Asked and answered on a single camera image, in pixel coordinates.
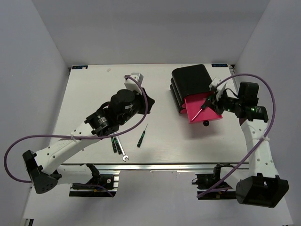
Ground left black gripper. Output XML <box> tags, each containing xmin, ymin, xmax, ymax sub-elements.
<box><xmin>119</xmin><ymin>88</ymin><xmax>155</xmax><ymax>126</ymax></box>

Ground large green-handled screwdriver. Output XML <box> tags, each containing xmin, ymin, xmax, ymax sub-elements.
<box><xmin>191</xmin><ymin>97</ymin><xmax>211</xmax><ymax>121</ymax></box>

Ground pink top drawer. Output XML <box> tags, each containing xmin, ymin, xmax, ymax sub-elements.
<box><xmin>184</xmin><ymin>92</ymin><xmax>222</xmax><ymax>126</ymax></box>

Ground black drawer cabinet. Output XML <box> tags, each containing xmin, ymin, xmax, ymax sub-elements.
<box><xmin>170</xmin><ymin>64</ymin><xmax>212</xmax><ymax>113</ymax></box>

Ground small precision screwdriver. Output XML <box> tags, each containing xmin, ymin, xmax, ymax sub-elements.
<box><xmin>113</xmin><ymin>137</ymin><xmax>122</xmax><ymax>155</ymax></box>
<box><xmin>136</xmin><ymin>124</ymin><xmax>148</xmax><ymax>148</ymax></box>
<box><xmin>111</xmin><ymin>137</ymin><xmax>118</xmax><ymax>153</ymax></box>

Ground silver combination wrench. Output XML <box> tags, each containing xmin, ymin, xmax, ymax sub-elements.
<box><xmin>116</xmin><ymin>136</ymin><xmax>129</xmax><ymax>162</ymax></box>

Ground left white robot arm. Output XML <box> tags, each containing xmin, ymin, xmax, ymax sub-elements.
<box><xmin>23</xmin><ymin>89</ymin><xmax>155</xmax><ymax>194</ymax></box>

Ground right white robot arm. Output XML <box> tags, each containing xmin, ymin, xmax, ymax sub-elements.
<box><xmin>211</xmin><ymin>82</ymin><xmax>289</xmax><ymax>208</ymax></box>

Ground right blue corner label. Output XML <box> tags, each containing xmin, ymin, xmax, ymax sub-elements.
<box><xmin>211</xmin><ymin>63</ymin><xmax>228</xmax><ymax>67</ymax></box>

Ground blue corner label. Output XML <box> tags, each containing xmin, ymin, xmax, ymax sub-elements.
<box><xmin>71</xmin><ymin>65</ymin><xmax>88</xmax><ymax>70</ymax></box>
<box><xmin>211</xmin><ymin>63</ymin><xmax>228</xmax><ymax>67</ymax></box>

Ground left blue corner label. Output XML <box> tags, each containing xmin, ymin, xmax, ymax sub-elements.
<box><xmin>71</xmin><ymin>65</ymin><xmax>88</xmax><ymax>70</ymax></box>

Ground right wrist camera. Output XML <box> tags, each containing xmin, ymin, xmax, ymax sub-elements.
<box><xmin>209</xmin><ymin>77</ymin><xmax>226</xmax><ymax>101</ymax></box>

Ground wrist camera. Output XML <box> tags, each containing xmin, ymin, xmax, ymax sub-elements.
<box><xmin>209</xmin><ymin>77</ymin><xmax>226</xmax><ymax>101</ymax></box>
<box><xmin>124</xmin><ymin>73</ymin><xmax>144</xmax><ymax>94</ymax></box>

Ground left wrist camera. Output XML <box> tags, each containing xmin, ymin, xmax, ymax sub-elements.
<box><xmin>124</xmin><ymin>73</ymin><xmax>144</xmax><ymax>94</ymax></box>

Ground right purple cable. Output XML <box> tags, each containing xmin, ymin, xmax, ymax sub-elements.
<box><xmin>197</xmin><ymin>73</ymin><xmax>276</xmax><ymax>199</ymax></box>

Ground aluminium table edge rail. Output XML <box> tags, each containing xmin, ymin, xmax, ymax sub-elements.
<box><xmin>43</xmin><ymin>162</ymin><xmax>250</xmax><ymax>171</ymax></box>

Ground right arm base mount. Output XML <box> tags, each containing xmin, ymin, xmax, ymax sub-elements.
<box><xmin>192</xmin><ymin>163</ymin><xmax>240</xmax><ymax>201</ymax></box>

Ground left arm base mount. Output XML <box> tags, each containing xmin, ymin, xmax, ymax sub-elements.
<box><xmin>69</xmin><ymin>163</ymin><xmax>117</xmax><ymax>198</ymax></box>

